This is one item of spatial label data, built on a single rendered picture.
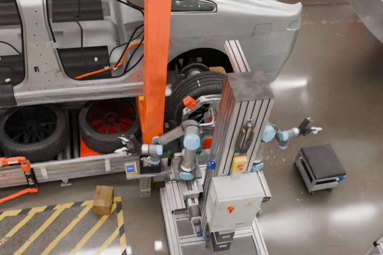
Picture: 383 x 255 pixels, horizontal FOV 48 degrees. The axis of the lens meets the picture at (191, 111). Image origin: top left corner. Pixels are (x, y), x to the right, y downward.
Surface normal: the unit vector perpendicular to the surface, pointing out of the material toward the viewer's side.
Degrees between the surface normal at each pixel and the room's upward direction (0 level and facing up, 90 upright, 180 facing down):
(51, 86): 92
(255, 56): 90
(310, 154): 0
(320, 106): 0
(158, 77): 90
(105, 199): 0
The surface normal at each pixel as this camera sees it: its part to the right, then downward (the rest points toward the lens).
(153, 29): 0.22, 0.74
